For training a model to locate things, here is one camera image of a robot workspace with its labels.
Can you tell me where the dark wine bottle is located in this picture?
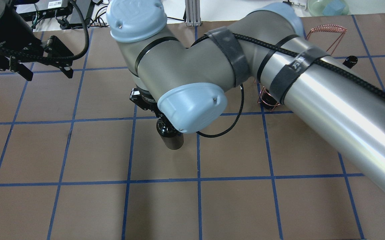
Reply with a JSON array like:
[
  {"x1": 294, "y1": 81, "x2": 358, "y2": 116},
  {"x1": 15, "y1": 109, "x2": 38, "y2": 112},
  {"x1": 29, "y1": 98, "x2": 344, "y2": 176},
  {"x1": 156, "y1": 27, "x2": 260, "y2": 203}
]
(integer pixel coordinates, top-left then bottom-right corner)
[{"x1": 156, "y1": 116, "x2": 184, "y2": 150}]

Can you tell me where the copper wire wine basket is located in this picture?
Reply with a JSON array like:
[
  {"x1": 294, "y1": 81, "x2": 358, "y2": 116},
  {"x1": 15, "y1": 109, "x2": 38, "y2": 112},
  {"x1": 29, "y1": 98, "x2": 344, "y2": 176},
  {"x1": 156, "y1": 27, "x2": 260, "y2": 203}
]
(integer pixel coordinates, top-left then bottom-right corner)
[{"x1": 257, "y1": 24, "x2": 348, "y2": 112}]

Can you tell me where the dark wine bottle front basket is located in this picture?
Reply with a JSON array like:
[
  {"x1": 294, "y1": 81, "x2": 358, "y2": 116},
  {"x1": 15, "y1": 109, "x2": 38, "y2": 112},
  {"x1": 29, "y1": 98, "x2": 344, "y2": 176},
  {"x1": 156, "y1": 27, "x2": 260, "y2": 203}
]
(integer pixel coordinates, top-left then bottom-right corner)
[{"x1": 260, "y1": 86, "x2": 281, "y2": 111}]

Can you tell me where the black braided cable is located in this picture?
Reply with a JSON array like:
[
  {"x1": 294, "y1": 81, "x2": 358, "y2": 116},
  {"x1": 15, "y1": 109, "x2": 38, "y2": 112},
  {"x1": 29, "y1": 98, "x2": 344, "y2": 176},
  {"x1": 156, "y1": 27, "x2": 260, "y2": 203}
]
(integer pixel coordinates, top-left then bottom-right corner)
[{"x1": 191, "y1": 33, "x2": 385, "y2": 138}]

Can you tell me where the blue sponge block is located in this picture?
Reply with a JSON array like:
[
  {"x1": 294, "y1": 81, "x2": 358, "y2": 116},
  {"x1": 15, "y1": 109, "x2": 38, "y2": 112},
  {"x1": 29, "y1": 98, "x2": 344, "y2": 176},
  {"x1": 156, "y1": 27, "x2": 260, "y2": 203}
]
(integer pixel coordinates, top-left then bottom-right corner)
[{"x1": 322, "y1": 0, "x2": 346, "y2": 16}]

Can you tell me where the green glass plate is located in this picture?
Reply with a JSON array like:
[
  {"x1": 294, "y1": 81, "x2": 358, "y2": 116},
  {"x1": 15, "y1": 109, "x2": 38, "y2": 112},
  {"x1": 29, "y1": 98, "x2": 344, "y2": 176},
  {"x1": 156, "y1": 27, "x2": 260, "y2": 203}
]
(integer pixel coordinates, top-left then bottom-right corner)
[{"x1": 307, "y1": 0, "x2": 349, "y2": 16}]

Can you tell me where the dark wine bottle rear basket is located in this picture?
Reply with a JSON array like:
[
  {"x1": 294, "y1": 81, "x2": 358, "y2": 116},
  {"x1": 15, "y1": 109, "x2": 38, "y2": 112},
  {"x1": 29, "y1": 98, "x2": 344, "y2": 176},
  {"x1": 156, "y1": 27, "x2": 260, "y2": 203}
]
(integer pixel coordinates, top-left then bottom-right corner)
[{"x1": 342, "y1": 56, "x2": 358, "y2": 69}]

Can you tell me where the dark wine bottle basket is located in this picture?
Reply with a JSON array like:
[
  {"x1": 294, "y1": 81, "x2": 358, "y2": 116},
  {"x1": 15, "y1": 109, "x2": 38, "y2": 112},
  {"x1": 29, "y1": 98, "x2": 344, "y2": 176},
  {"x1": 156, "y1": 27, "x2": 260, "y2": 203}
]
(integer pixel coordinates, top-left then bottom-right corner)
[
  {"x1": 342, "y1": 56, "x2": 358, "y2": 69},
  {"x1": 260, "y1": 86, "x2": 281, "y2": 111}
]

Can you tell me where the aluminium frame post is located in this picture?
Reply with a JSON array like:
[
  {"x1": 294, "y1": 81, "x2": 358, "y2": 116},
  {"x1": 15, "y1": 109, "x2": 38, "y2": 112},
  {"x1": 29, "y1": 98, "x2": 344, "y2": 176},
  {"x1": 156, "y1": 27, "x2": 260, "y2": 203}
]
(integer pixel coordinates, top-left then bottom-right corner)
[{"x1": 185, "y1": 0, "x2": 202, "y2": 26}]

